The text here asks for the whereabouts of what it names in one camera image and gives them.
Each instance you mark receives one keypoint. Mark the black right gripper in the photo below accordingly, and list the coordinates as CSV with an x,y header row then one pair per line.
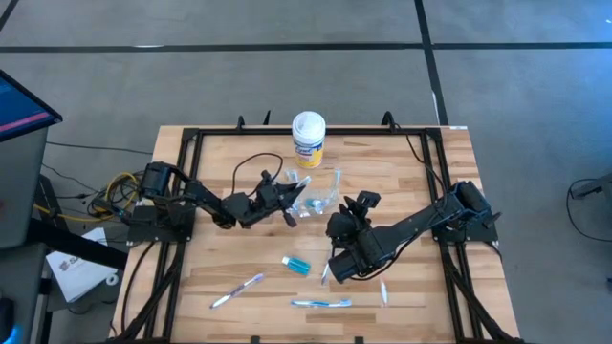
x,y
361,205

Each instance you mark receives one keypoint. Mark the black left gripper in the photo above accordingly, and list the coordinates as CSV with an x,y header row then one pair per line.
x,y
268,203

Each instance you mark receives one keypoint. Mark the purple white toothbrush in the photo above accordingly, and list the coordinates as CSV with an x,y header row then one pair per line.
x,y
325,276
237,289

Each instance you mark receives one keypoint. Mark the orange green toothbrush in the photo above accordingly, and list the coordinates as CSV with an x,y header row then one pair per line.
x,y
384,292

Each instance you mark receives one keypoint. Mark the blue white toothbrush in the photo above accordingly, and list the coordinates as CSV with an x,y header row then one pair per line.
x,y
320,303

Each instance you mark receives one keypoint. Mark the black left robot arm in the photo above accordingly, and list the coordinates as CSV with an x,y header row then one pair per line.
x,y
201,196

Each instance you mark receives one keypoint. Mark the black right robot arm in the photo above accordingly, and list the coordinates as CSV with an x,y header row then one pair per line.
x,y
411,224

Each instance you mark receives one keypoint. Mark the Lysol wipes canister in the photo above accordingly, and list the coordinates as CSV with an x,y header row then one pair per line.
x,y
308,143

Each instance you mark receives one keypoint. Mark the black table clamp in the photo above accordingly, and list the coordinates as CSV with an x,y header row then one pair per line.
x,y
267,118
240,123
388,119

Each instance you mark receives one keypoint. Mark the white tape roll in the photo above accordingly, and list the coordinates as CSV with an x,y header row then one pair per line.
x,y
112,279

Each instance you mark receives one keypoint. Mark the black metal beam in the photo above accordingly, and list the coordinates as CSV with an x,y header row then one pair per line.
x,y
81,246

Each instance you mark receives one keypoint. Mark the white printed booklet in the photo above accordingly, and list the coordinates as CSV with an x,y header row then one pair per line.
x,y
76,272

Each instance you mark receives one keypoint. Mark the grey floor box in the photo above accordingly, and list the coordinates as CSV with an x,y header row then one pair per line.
x,y
597,186

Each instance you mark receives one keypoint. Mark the grey cabinet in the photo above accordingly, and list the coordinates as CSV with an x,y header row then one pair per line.
x,y
21,191

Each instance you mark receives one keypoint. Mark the tilted flat screen monitor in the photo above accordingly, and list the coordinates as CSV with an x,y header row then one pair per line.
x,y
19,110

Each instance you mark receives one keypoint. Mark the black metal table frame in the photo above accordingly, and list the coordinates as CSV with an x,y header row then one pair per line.
x,y
363,131

